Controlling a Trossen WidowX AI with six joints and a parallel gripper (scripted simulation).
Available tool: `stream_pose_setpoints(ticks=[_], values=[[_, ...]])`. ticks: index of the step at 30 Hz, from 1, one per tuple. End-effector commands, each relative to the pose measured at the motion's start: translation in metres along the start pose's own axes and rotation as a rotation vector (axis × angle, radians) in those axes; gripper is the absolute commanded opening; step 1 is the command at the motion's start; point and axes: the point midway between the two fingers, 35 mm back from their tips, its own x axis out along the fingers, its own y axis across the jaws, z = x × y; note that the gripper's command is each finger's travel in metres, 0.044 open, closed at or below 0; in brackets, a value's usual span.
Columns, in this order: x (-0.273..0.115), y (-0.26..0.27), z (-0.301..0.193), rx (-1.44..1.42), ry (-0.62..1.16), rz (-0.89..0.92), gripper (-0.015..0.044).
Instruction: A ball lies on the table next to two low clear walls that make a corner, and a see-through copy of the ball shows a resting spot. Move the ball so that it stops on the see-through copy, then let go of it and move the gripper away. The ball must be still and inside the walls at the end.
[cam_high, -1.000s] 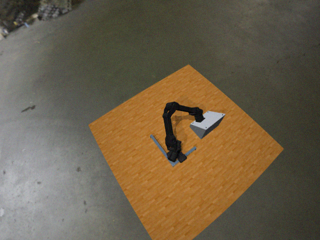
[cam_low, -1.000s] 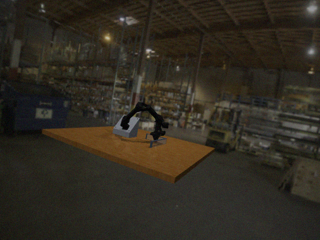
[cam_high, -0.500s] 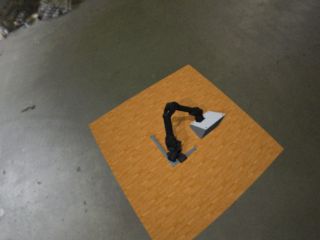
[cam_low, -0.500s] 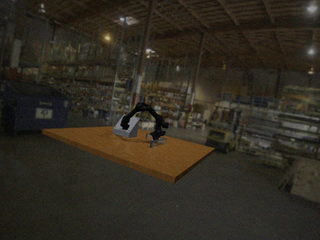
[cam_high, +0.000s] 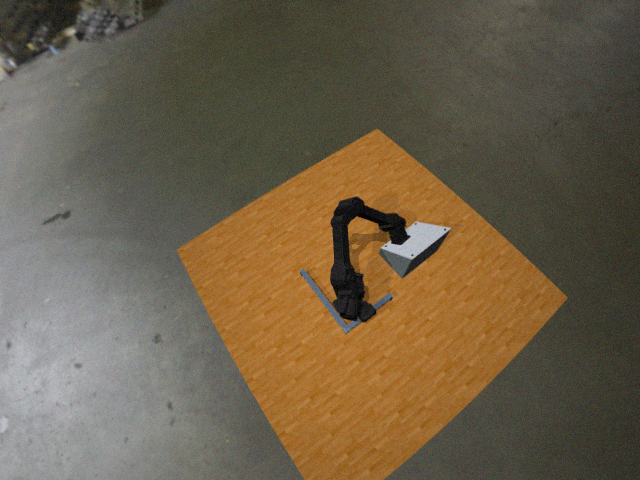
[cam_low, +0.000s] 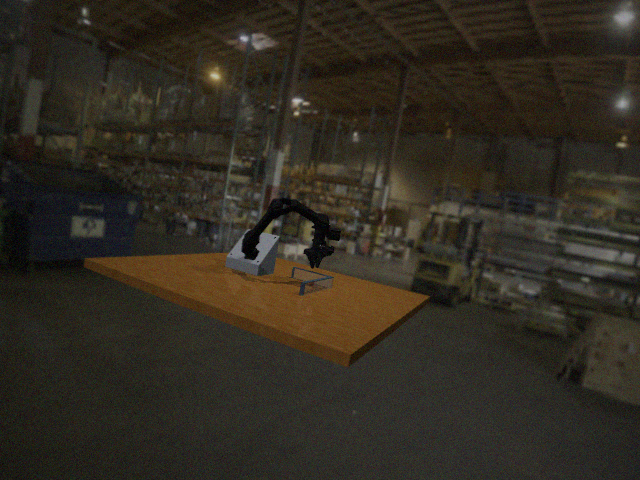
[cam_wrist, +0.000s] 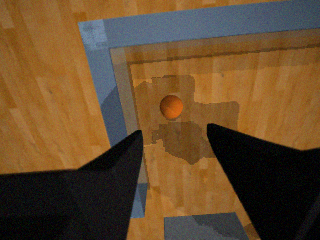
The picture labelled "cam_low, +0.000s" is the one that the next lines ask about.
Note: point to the clear l-shaped low wall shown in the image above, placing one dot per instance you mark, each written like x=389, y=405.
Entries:
x=312, y=287

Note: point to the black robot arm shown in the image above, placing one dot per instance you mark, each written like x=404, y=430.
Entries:
x=275, y=209

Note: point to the blue-grey l-shaped wall top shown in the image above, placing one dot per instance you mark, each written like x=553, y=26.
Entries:
x=305, y=282

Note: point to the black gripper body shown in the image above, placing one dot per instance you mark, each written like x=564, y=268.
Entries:
x=313, y=251

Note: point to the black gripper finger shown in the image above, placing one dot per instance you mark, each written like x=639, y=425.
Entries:
x=312, y=260
x=318, y=260

